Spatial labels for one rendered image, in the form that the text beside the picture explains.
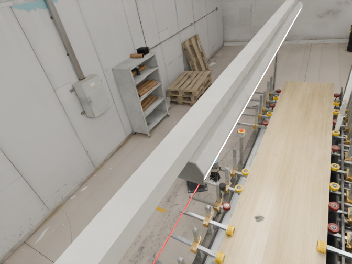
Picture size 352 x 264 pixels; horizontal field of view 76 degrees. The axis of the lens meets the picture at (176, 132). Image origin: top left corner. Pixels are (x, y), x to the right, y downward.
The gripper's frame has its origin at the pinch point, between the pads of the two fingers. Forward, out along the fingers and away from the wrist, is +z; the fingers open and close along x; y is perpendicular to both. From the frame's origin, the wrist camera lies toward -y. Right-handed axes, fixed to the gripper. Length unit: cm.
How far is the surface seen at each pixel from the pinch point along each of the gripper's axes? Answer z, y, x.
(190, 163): -140, 109, 44
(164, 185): -145, 122, 44
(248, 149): 28, -92, 9
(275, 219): 8, 15, 61
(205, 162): -137, 105, 46
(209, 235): 28, 43, 8
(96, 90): -46, -75, -236
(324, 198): 8, -23, 96
